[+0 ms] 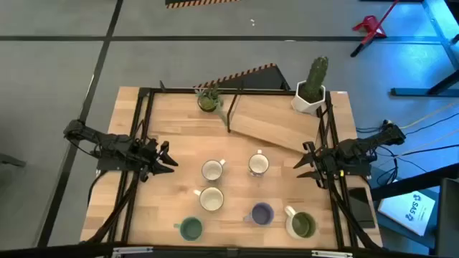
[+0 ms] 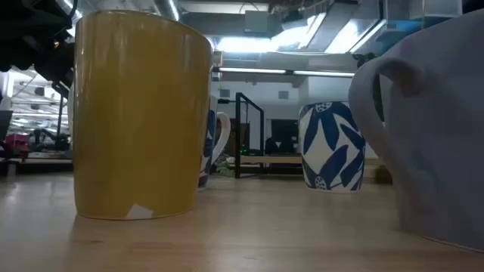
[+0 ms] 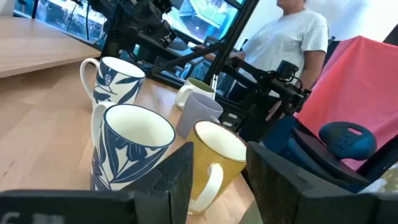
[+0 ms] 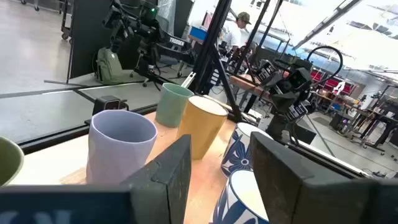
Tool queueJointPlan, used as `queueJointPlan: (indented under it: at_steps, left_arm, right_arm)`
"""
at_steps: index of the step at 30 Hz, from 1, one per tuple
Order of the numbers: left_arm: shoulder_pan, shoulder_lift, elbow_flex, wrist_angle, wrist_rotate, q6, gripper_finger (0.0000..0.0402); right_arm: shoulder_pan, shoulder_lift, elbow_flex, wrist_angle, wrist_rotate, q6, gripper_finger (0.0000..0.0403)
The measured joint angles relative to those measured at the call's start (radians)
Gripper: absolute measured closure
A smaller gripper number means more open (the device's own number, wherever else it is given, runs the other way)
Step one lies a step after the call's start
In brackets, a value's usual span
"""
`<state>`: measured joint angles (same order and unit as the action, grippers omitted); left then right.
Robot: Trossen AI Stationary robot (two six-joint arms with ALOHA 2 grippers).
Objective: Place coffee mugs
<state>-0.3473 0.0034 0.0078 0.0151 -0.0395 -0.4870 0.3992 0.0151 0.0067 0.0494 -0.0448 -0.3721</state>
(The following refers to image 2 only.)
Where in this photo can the red crate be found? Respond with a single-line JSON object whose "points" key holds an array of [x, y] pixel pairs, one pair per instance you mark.
{"points": [[16, 145]]}

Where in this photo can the blue floral white mug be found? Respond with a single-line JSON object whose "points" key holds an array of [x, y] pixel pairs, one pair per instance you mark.
{"points": [[209, 151], [329, 151]]}

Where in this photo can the lavender ceramic mug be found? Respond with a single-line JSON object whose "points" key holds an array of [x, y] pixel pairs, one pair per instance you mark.
{"points": [[446, 132]]}

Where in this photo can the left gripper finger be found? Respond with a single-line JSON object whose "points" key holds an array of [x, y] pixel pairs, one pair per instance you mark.
{"points": [[60, 62]]}

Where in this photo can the silver ceiling duct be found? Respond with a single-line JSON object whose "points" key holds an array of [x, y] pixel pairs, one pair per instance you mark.
{"points": [[166, 8]]}

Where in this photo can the yellow ceramic mug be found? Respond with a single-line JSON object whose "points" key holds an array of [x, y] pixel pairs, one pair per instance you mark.
{"points": [[140, 113]]}

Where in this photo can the fluorescent tube light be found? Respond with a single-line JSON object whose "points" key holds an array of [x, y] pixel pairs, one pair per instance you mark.
{"points": [[251, 70], [323, 73]]}

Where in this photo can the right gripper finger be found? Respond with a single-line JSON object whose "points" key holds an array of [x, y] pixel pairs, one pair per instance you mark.
{"points": [[378, 98]]}

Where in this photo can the black monitor screen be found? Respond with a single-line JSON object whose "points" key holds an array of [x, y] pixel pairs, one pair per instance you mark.
{"points": [[284, 136]]}

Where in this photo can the wooden shelf black frame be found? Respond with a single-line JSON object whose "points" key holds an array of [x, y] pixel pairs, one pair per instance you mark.
{"points": [[237, 132]]}

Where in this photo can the succulents in black bowl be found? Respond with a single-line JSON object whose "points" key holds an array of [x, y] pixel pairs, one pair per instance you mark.
{"points": [[226, 170]]}

